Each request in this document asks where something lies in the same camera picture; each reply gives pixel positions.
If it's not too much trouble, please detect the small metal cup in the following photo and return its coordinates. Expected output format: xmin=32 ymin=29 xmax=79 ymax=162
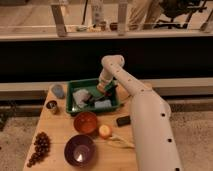
xmin=46 ymin=100 xmax=59 ymax=114

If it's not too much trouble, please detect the black utensil in tray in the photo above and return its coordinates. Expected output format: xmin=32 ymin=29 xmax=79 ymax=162
xmin=86 ymin=85 xmax=117 ymax=104

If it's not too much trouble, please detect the orange apple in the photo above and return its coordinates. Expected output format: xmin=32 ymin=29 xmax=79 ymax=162
xmin=98 ymin=125 xmax=112 ymax=139

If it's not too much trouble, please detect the light blue sponge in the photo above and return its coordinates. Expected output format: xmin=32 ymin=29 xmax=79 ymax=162
xmin=94 ymin=100 xmax=112 ymax=108

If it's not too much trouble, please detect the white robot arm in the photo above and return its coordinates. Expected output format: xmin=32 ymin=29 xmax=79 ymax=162
xmin=97 ymin=55 xmax=183 ymax=171

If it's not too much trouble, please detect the green plastic tray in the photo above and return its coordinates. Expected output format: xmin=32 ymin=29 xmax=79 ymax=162
xmin=66 ymin=78 xmax=120 ymax=116

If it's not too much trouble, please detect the blue grey cup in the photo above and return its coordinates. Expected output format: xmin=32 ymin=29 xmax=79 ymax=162
xmin=51 ymin=84 xmax=65 ymax=99

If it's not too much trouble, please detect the black rectangular block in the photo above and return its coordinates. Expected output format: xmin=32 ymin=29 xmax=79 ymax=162
xmin=116 ymin=116 xmax=131 ymax=127

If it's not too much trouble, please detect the purple bowl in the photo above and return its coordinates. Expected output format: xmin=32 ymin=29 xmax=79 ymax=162
xmin=64 ymin=135 xmax=96 ymax=167

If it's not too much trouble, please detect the bunch of dark grapes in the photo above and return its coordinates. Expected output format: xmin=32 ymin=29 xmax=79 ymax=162
xmin=27 ymin=132 xmax=50 ymax=167

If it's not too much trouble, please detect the white cloth in tray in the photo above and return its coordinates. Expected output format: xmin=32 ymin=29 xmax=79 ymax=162
xmin=73 ymin=89 xmax=90 ymax=108

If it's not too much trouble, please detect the red bowl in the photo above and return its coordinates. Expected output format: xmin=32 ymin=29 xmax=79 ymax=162
xmin=73 ymin=112 xmax=98 ymax=134

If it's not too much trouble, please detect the person in background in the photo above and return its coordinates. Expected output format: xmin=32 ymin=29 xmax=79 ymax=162
xmin=128 ymin=0 xmax=163 ymax=30

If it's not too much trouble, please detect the black office chair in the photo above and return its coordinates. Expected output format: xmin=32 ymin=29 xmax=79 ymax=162
xmin=155 ymin=0 xmax=207 ymax=29

